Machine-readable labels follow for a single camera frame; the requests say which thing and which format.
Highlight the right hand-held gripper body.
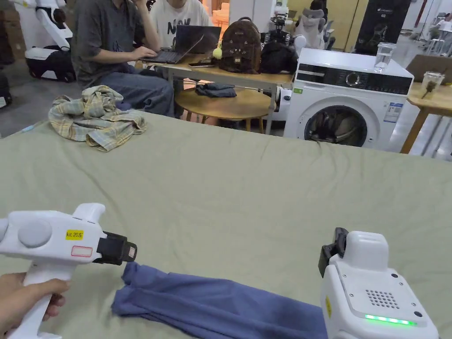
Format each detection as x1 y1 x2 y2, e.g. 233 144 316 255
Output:
317 227 441 339

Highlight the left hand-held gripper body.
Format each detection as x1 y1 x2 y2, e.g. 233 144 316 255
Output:
0 203 138 339

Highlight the blue garment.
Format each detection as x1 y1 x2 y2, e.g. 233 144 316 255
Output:
112 261 330 339

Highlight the person's left hand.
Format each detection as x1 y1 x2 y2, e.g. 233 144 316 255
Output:
0 271 71 333

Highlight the plaid shirt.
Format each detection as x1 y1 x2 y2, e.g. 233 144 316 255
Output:
48 85 148 153

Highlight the bed with pale green sheet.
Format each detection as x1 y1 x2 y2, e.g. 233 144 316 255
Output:
0 109 452 339

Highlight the white washing machine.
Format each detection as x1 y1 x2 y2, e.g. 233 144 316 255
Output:
283 42 415 154

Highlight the white robot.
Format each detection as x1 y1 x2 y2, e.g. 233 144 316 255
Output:
14 0 77 83

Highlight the light wooden table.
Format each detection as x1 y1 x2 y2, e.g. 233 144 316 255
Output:
400 54 452 154

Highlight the round wooden low table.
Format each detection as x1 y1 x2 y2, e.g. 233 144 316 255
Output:
174 83 273 133

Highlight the long desk with laptops and bags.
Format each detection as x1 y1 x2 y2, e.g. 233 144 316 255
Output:
136 15 299 136

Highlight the black standing banner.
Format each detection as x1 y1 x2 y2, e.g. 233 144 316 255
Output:
354 0 412 54

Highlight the black robot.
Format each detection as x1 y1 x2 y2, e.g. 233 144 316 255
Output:
261 5 296 46

